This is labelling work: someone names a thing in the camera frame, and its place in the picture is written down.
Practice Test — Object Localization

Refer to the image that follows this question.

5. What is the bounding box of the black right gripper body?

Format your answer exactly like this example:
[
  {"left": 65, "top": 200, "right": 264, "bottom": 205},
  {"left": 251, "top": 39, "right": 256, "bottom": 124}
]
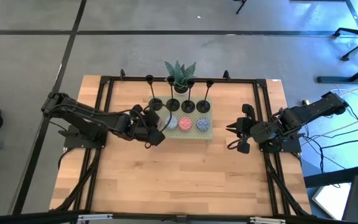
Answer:
[{"left": 236, "top": 104, "right": 262, "bottom": 154}]

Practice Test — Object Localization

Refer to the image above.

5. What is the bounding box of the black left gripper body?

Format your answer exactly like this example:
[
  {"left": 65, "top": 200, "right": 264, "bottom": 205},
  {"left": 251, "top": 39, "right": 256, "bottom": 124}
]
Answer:
[{"left": 126, "top": 105, "right": 166, "bottom": 146}]

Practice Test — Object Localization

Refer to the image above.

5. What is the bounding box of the black candlestick holder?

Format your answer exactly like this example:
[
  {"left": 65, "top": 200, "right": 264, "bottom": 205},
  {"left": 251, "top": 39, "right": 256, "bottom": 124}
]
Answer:
[
  {"left": 145, "top": 73, "right": 163, "bottom": 112},
  {"left": 166, "top": 75, "right": 181, "bottom": 112},
  {"left": 196, "top": 78, "right": 215, "bottom": 114},
  {"left": 180, "top": 78, "right": 196, "bottom": 114}
]

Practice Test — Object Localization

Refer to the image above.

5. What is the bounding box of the blue speckled ball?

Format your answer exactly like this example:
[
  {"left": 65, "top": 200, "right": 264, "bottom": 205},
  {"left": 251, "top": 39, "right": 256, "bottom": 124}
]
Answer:
[{"left": 163, "top": 115, "right": 179, "bottom": 131}]

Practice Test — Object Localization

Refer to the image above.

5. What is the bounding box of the pink speckled ball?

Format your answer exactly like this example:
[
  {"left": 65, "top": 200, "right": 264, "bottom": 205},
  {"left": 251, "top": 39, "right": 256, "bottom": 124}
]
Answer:
[{"left": 178, "top": 116, "right": 193, "bottom": 132}]

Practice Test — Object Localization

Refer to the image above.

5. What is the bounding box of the green perforated metal shelf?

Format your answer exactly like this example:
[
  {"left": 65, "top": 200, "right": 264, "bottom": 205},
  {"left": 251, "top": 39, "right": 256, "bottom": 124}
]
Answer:
[{"left": 147, "top": 95, "right": 214, "bottom": 144}]

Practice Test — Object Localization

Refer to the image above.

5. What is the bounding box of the green plant in white pot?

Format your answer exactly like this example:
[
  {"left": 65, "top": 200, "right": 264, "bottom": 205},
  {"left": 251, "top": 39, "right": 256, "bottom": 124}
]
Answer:
[{"left": 164, "top": 60, "right": 197, "bottom": 94}]

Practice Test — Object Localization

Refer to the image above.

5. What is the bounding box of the black desk foot bar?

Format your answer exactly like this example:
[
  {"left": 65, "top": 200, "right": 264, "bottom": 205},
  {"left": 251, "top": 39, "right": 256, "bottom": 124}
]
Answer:
[{"left": 303, "top": 164, "right": 358, "bottom": 189}]

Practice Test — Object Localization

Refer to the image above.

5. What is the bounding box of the black desk leg bar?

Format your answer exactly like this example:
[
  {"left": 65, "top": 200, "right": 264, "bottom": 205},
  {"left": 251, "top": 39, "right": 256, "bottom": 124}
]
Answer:
[{"left": 316, "top": 58, "right": 358, "bottom": 85}]

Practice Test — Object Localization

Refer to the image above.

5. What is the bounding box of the white flat panel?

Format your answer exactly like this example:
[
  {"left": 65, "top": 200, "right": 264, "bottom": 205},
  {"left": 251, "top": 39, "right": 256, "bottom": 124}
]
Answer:
[{"left": 311, "top": 182, "right": 353, "bottom": 220}]

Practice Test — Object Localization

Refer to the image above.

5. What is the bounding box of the black chair base leg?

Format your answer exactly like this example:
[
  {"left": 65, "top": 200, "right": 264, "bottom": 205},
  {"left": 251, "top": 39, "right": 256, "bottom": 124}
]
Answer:
[{"left": 233, "top": 0, "right": 249, "bottom": 15}]

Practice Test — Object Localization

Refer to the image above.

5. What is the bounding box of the black office chair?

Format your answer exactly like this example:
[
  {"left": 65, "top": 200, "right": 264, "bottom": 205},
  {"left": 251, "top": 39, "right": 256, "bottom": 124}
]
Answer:
[{"left": 333, "top": 22, "right": 358, "bottom": 62}]

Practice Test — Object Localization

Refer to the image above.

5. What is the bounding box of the black aluminium table frame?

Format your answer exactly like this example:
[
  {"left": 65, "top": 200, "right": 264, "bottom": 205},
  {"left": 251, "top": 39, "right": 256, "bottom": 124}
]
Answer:
[{"left": 48, "top": 68, "right": 313, "bottom": 224}]

